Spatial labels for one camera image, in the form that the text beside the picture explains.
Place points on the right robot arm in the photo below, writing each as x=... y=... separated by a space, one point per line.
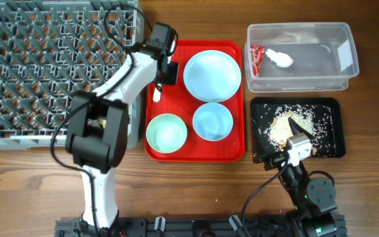
x=312 y=193

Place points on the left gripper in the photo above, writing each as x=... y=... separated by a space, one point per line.
x=173 y=79

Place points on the light blue bowl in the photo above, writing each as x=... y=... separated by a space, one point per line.
x=212 y=122

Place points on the white tissue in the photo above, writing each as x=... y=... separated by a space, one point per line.
x=282 y=60

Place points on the clear plastic bin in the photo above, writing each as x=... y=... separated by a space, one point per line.
x=324 y=57

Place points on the large light blue plate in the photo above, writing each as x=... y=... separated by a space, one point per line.
x=212 y=76

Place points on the red plastic tray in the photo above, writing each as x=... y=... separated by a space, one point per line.
x=178 y=101

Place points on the grey dishwasher rack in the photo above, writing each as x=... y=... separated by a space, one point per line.
x=49 y=50

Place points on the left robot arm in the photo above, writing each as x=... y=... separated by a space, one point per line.
x=97 y=133

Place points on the green plastic bowl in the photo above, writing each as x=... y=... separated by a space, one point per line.
x=166 y=133

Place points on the white plastic spoon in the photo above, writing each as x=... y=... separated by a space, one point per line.
x=156 y=95

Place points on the red snack wrapper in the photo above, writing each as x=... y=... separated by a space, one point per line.
x=257 y=54

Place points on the food scraps and rice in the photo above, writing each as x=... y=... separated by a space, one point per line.
x=274 y=126

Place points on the black plastic tray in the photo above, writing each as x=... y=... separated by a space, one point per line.
x=327 y=101

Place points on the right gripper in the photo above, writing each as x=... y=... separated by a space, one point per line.
x=274 y=160

